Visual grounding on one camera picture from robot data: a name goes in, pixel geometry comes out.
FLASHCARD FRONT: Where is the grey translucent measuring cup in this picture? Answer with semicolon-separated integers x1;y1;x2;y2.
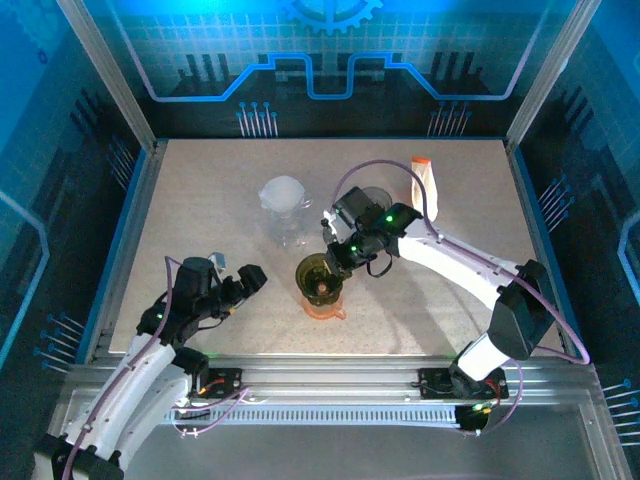
359;186;394;211

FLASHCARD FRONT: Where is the orange glass cup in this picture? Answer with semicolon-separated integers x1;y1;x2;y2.
301;294;347;321

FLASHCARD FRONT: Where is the coffee filter pack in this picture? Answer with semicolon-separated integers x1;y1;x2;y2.
410;156;440;222

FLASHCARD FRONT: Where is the white paper coffee filter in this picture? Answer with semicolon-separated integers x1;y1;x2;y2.
259;175;305;214

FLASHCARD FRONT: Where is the clear glass server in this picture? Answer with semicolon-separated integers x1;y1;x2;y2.
264;202;312;250

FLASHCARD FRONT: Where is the grey metal base panel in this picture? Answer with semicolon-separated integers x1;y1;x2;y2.
47;399;634;480

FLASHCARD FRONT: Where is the black control box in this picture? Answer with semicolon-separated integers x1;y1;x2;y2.
457;404;494;435

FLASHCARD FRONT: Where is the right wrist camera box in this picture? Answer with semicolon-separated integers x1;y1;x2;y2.
322;209;346;246

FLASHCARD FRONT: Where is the aluminium side rail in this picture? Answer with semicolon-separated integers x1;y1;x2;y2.
82;139;169;364
503;139;581;361

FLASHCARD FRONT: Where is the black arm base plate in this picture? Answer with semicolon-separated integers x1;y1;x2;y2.
417;367;510;401
198;367;246;401

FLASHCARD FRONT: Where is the aluminium mounting rail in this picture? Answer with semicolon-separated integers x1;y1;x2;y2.
64;353;604;407

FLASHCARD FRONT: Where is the slotted cable tray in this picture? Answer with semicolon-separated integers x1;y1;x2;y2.
159;405;466;427

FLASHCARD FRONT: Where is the aluminium frame post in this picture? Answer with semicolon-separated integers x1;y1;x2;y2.
54;0;162;151
504;0;606;151

